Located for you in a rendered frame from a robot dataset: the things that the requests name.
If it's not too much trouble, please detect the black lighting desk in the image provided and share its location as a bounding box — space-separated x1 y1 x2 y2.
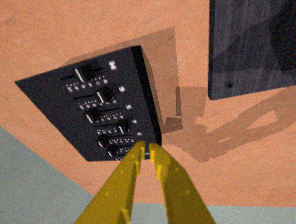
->
14 45 162 162

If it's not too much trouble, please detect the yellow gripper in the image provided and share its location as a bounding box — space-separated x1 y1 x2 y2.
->
74 140 216 224

